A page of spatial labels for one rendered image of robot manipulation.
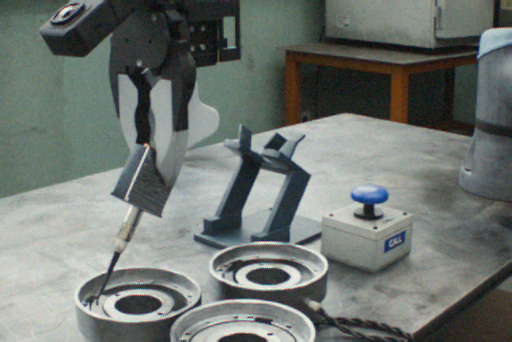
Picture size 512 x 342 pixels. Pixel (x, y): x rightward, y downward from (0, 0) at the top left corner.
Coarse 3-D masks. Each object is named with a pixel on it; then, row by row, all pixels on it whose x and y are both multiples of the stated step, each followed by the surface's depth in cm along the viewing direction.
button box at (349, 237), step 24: (336, 216) 73; (360, 216) 72; (384, 216) 72; (408, 216) 72; (336, 240) 72; (360, 240) 70; (384, 240) 70; (408, 240) 73; (360, 264) 71; (384, 264) 71
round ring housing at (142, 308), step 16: (112, 272) 61; (128, 272) 62; (144, 272) 62; (160, 272) 62; (176, 272) 61; (80, 288) 58; (96, 288) 60; (176, 288) 60; (192, 288) 59; (80, 304) 55; (112, 304) 57; (128, 304) 59; (144, 304) 60; (160, 304) 59; (192, 304) 55; (80, 320) 55; (96, 320) 53; (112, 320) 52; (128, 320) 52; (144, 320) 52; (160, 320) 53; (176, 320) 54; (96, 336) 54; (112, 336) 53; (128, 336) 53; (144, 336) 53; (160, 336) 53
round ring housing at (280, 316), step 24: (192, 312) 54; (216, 312) 55; (240, 312) 56; (264, 312) 55; (288, 312) 54; (192, 336) 53; (216, 336) 52; (240, 336) 53; (264, 336) 52; (312, 336) 50
